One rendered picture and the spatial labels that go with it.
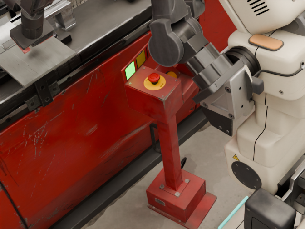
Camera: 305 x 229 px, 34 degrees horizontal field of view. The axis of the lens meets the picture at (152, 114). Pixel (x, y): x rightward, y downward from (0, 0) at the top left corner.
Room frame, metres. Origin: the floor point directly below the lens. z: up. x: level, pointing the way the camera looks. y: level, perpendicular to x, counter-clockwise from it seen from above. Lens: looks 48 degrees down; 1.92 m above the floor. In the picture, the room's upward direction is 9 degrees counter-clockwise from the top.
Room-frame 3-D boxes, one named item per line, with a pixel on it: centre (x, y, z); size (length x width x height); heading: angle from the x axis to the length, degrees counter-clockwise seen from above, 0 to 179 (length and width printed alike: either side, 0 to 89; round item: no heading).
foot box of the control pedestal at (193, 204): (1.20, -0.07, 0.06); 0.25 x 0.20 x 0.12; 50
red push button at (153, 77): (1.18, -0.02, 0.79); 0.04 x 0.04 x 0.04
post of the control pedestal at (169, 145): (1.22, -0.05, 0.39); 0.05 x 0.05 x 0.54; 50
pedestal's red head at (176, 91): (1.22, -0.05, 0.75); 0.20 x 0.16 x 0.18; 140
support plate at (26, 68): (1.18, 0.34, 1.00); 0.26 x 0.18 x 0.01; 36
